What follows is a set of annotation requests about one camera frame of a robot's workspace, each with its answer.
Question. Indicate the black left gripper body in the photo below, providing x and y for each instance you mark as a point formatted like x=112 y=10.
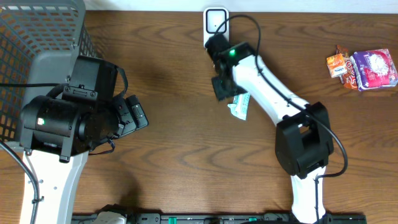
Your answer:
x=131 y=113

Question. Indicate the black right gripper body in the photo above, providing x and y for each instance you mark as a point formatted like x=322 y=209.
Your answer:
x=225 y=88

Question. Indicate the teal snack packet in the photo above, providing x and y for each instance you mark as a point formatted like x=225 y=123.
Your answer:
x=239 y=106

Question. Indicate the small orange box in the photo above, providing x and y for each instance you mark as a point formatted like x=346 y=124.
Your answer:
x=336 y=65

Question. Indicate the orange chocolate bar wrapper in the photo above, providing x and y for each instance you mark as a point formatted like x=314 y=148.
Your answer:
x=349 y=79

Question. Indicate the red purple rice packet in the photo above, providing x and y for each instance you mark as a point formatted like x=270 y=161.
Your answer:
x=374 y=69

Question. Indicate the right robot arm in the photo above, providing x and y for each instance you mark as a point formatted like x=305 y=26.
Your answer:
x=302 y=143

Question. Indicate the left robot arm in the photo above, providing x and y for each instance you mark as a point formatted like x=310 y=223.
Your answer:
x=59 y=135

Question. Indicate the grey plastic mesh basket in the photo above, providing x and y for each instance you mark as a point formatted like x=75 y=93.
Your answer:
x=40 y=41

